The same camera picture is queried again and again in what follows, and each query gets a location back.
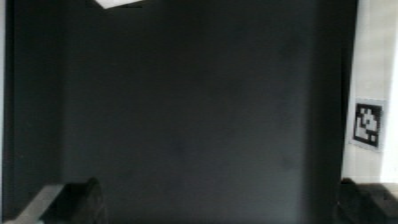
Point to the white sheet with tags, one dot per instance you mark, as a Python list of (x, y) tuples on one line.
[(118, 3)]

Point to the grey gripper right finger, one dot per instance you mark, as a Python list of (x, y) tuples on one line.
[(367, 203)]

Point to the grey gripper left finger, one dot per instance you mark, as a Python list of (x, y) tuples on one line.
[(67, 204)]

